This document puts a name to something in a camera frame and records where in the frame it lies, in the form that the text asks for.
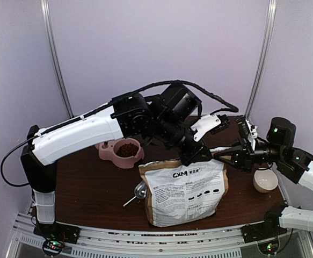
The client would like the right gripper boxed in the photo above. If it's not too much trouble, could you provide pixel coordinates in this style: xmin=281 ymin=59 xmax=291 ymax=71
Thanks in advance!
xmin=213 ymin=137 xmax=285 ymax=174

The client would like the aluminium frame post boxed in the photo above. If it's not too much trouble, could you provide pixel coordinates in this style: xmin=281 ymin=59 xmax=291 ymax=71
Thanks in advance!
xmin=245 ymin=0 xmax=277 ymax=118
xmin=40 ymin=0 xmax=74 ymax=118

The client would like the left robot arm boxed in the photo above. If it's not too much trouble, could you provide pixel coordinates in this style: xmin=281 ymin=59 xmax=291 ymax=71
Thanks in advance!
xmin=20 ymin=82 xmax=212 ymax=239

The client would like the pink double pet feeder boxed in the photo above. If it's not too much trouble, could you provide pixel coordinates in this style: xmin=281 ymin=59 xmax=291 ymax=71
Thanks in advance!
xmin=95 ymin=138 xmax=144 ymax=169

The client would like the metal scoop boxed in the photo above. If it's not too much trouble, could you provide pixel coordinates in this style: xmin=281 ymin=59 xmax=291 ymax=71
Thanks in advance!
xmin=123 ymin=181 xmax=148 ymax=207

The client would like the brown pet food kibble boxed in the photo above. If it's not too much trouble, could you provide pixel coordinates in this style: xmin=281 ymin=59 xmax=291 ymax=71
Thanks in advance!
xmin=116 ymin=143 xmax=139 ymax=157

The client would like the pet food bag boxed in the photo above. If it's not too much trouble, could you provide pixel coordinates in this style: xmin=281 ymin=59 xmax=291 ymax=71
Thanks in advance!
xmin=139 ymin=159 xmax=229 ymax=227

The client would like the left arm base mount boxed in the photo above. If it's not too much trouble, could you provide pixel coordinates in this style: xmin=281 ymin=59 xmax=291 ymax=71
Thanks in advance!
xmin=33 ymin=221 xmax=80 ymax=257

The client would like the right aluminium frame post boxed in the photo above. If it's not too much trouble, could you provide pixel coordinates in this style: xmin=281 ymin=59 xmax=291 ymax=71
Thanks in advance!
xmin=245 ymin=0 xmax=277 ymax=118

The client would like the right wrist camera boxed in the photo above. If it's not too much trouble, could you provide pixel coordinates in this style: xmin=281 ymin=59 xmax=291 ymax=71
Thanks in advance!
xmin=235 ymin=116 xmax=251 ymax=139

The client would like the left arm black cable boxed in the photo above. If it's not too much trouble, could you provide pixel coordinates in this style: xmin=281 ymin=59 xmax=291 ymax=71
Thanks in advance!
xmin=0 ymin=78 xmax=239 ymax=187

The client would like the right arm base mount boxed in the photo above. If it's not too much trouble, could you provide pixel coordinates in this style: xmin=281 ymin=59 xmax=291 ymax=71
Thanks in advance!
xmin=241 ymin=204 xmax=288 ymax=256

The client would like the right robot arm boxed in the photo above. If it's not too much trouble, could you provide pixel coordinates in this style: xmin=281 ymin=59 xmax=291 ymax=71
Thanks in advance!
xmin=213 ymin=117 xmax=313 ymax=238

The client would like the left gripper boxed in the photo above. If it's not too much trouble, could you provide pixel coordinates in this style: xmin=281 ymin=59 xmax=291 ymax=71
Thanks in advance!
xmin=153 ymin=114 xmax=214 ymax=168

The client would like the left aluminium frame post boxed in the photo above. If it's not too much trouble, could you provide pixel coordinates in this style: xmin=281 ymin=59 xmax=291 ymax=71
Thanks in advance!
xmin=40 ymin=0 xmax=74 ymax=118

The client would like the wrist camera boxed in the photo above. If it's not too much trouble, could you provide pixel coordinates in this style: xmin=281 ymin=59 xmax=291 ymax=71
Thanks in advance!
xmin=210 ymin=114 xmax=230 ymax=135
xmin=235 ymin=116 xmax=251 ymax=139

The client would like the beige ceramic bowl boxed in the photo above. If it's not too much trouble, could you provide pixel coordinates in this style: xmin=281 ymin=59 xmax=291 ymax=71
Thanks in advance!
xmin=253 ymin=169 xmax=278 ymax=194

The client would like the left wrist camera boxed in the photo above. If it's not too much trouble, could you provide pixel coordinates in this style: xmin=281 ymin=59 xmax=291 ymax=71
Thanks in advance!
xmin=210 ymin=114 xmax=230 ymax=135

